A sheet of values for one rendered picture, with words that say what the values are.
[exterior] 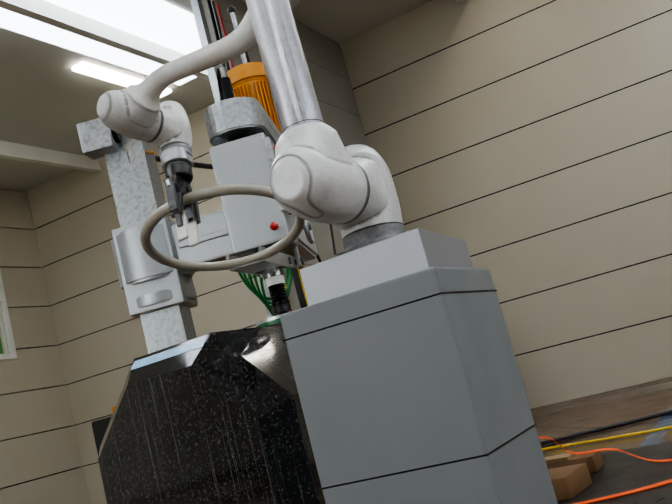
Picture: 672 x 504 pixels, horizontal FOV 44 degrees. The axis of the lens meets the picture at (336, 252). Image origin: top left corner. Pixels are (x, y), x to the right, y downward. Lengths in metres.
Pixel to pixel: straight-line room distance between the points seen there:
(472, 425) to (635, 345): 5.98
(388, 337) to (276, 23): 0.77
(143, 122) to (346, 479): 1.08
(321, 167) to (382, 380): 0.48
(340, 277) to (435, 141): 6.34
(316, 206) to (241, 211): 1.29
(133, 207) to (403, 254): 2.28
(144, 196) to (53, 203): 7.05
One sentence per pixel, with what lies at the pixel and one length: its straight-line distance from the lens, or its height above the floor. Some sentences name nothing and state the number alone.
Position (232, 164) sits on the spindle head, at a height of 1.50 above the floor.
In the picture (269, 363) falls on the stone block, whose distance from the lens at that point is 2.59.
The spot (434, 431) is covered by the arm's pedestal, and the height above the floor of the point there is 0.47.
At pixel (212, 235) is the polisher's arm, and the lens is 3.81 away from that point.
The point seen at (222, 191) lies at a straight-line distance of 2.29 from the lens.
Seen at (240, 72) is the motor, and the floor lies 2.10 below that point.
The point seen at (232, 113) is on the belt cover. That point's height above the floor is 1.68.
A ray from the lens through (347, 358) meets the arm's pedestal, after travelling 1.85.
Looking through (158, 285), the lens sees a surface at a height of 1.25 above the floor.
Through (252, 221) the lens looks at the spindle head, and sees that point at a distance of 3.08.
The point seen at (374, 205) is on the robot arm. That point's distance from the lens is 1.96.
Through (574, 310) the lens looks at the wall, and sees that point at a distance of 7.76.
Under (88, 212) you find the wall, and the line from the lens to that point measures 10.56.
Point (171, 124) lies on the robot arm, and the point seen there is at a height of 1.42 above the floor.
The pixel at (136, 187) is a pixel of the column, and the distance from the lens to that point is 3.98.
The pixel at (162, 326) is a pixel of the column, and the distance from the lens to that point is 3.86.
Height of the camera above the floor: 0.60
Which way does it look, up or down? 9 degrees up
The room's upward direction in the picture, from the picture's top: 15 degrees counter-clockwise
